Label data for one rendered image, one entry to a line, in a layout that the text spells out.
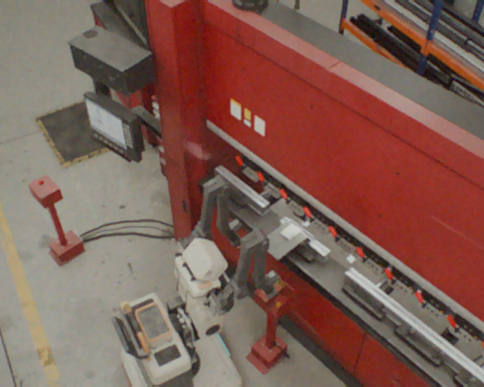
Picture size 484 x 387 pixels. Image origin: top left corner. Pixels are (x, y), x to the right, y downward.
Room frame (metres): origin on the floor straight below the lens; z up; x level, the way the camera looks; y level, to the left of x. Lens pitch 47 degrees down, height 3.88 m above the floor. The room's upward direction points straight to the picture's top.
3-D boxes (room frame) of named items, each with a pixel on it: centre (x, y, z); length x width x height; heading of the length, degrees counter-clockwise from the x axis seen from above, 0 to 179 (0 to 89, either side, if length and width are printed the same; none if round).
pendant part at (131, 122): (2.92, 0.79, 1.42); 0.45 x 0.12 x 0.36; 51
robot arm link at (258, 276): (1.83, -0.12, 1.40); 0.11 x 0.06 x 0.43; 28
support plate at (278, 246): (2.29, -0.29, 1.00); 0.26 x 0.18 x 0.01; 132
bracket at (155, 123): (3.17, 0.68, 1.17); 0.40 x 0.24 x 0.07; 42
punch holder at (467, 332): (1.52, -1.19, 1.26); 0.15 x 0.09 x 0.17; 42
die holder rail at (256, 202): (2.80, -0.03, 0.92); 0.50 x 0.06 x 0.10; 42
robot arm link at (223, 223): (2.21, 0.08, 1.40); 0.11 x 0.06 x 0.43; 28
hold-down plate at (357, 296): (1.91, -0.76, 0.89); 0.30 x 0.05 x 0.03; 42
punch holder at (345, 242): (2.11, -0.65, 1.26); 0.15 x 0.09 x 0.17; 42
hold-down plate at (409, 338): (1.61, -1.03, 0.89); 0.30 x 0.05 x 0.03; 42
